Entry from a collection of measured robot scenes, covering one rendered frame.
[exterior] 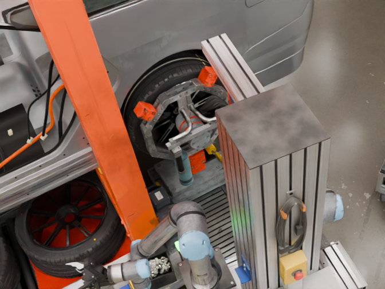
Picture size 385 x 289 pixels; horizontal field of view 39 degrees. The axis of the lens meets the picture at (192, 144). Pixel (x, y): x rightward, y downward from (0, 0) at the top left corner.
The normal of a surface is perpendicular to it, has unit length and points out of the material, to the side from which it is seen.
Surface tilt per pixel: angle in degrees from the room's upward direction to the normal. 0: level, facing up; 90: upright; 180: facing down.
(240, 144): 0
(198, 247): 82
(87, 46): 90
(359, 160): 0
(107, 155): 90
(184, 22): 90
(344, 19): 0
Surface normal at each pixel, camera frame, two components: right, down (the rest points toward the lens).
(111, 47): 0.47, 0.64
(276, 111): -0.13, -0.63
